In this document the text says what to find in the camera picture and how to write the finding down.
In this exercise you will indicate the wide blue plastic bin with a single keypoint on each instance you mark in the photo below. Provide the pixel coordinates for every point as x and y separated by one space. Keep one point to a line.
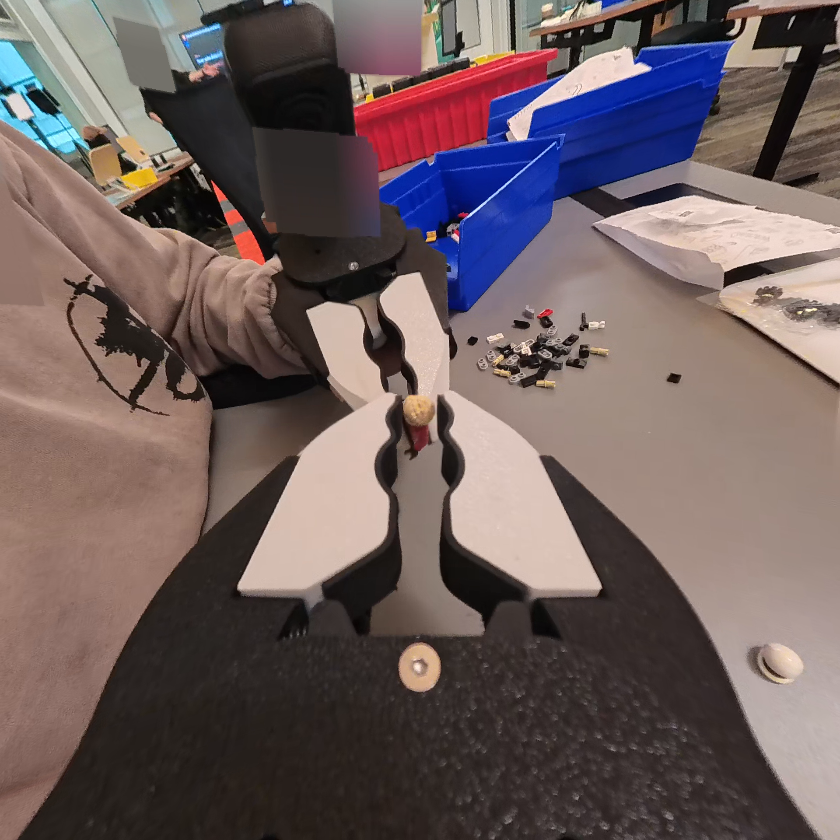
623 157

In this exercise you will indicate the printed white paper bag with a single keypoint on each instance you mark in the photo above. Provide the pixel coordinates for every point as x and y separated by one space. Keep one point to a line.
689 243

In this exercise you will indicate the black office chair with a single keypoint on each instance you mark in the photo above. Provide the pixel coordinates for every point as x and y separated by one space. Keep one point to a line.
203 144

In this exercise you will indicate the yellow bin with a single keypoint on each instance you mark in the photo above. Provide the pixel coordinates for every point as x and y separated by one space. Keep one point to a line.
139 178

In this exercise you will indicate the red plastic bin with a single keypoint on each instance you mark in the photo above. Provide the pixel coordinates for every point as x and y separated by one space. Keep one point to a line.
446 118

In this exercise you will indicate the black cloth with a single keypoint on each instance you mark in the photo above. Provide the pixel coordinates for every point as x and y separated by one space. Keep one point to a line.
262 390

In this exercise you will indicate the yellow minifigure head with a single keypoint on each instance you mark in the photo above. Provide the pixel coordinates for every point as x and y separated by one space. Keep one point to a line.
418 409

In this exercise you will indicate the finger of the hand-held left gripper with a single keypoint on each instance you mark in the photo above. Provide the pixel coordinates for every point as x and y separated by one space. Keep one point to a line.
423 328
341 348

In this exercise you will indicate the computer monitor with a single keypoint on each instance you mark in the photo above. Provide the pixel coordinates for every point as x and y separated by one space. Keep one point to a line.
200 46

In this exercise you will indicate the assorted loose bricks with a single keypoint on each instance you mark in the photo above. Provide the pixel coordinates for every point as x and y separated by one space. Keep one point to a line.
449 226

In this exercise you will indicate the pile of small bricks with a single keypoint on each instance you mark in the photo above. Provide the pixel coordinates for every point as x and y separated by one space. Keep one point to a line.
538 348

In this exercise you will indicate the red toy minifigure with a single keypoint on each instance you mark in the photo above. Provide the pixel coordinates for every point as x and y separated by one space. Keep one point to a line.
420 438

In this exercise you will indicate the beige hoodie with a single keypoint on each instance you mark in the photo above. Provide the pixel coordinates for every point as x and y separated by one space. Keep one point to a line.
79 525

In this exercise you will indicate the white paper sheets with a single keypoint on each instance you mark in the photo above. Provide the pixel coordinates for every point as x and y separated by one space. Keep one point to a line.
577 92

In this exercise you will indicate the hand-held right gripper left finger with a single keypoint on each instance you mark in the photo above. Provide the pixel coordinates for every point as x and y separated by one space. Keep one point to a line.
315 525

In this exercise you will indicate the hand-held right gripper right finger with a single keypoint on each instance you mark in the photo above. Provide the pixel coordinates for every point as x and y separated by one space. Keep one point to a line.
525 525

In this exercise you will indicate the person's left forearm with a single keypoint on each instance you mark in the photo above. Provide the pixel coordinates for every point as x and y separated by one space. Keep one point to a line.
229 308

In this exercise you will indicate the clear bag of black parts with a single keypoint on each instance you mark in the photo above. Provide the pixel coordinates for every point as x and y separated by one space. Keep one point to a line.
787 341

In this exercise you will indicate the white toy helmet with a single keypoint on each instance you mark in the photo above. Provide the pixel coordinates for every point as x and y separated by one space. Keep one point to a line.
781 661

